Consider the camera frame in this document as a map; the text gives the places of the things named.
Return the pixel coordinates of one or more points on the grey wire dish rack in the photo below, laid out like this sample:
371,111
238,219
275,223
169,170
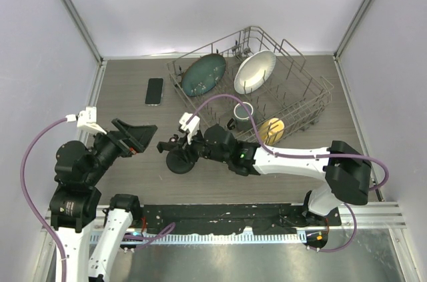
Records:
291,93

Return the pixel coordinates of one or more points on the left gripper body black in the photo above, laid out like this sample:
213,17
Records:
120,144

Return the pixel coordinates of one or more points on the teal ceramic plate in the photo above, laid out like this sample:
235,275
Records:
203,75

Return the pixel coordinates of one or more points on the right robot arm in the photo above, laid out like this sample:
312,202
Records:
345,176

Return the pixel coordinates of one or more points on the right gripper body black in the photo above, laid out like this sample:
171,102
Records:
197,148

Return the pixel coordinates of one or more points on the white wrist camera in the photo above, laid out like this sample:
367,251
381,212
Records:
86,120
189,124

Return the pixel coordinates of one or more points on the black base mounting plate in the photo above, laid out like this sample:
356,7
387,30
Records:
226,219

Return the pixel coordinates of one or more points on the white slotted cable duct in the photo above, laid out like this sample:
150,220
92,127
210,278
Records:
247,237

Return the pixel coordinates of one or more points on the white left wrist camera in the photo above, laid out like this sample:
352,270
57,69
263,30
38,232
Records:
86,120

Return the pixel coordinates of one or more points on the black phone stand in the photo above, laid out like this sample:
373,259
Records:
175,165

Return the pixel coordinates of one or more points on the black smartphone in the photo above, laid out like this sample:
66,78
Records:
154,92

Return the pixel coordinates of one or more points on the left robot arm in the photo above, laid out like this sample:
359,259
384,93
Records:
74,203

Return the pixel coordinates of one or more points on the dark green mug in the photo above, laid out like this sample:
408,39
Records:
241,119

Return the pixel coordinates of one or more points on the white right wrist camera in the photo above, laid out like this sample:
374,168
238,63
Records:
189,124

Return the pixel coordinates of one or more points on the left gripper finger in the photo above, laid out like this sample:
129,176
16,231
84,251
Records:
140,131
139,144

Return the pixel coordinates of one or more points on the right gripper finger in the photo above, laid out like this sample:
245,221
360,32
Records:
175,152
180,141

